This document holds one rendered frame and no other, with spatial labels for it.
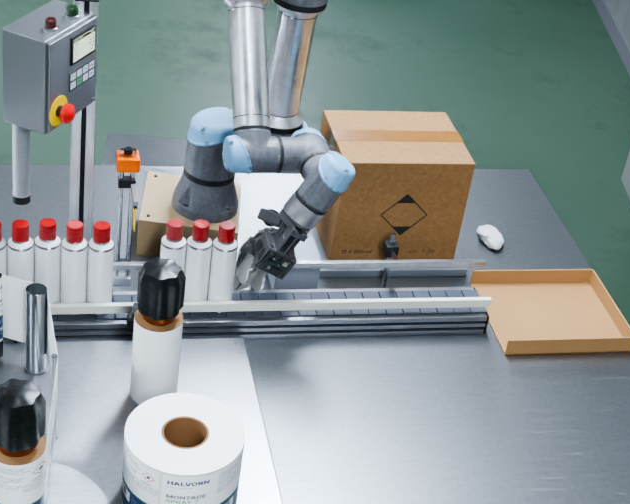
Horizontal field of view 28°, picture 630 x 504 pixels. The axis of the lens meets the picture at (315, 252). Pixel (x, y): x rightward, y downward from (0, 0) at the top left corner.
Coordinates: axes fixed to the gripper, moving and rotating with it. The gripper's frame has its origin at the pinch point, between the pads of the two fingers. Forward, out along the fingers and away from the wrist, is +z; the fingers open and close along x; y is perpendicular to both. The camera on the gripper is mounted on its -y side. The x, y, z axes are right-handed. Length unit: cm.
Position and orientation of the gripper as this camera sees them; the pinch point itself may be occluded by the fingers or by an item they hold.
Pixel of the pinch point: (238, 282)
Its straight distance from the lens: 262.1
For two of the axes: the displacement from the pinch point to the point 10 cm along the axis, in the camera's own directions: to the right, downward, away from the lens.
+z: -6.0, 7.2, 3.7
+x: 7.8, 4.0, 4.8
